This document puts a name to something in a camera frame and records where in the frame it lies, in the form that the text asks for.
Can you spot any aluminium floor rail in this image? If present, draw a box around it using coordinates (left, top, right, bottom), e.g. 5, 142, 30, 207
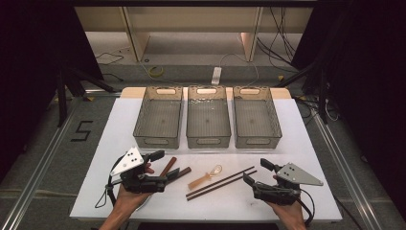
310, 109, 386, 230
0, 95, 80, 230

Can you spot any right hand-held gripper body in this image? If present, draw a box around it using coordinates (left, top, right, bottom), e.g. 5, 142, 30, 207
251, 162, 325, 206

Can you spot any brown-handled knife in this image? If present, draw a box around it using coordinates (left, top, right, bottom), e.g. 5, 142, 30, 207
158, 156, 178, 177

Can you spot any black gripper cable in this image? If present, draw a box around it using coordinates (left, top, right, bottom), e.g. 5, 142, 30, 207
94, 176, 118, 210
295, 188, 317, 228

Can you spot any black metal stand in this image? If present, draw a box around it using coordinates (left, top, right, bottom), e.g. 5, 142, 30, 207
56, 61, 117, 128
274, 60, 330, 125

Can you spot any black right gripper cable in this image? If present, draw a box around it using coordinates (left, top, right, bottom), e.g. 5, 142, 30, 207
295, 188, 317, 228

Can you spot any person's left hand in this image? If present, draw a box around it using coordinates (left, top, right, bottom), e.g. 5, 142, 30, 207
112, 185, 153, 215

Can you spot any translucent grey plastic bin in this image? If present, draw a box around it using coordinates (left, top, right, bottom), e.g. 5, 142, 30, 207
186, 85, 232, 150
233, 85, 283, 150
132, 85, 185, 150

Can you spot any beige shelf unit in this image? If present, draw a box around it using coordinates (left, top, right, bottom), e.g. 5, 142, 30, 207
74, 6, 314, 63

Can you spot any yellow tape roll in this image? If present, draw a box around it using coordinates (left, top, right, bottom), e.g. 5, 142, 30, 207
148, 65, 166, 79

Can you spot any person's right hand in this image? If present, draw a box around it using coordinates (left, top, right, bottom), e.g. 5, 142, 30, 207
267, 198, 307, 226

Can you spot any white table board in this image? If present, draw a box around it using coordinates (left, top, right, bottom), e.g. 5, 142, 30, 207
69, 97, 343, 222

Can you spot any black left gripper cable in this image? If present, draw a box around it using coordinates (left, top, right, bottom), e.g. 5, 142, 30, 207
94, 176, 118, 210

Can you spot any bundle of black cables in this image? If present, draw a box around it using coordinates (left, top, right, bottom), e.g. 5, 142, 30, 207
256, 7, 300, 75

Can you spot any white power strip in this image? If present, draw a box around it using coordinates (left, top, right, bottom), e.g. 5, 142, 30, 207
211, 66, 223, 86

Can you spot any black curtain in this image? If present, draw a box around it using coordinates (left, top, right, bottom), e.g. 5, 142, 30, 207
0, 0, 104, 181
290, 0, 406, 221

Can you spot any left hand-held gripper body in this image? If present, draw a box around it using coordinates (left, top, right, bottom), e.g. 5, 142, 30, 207
109, 147, 168, 195

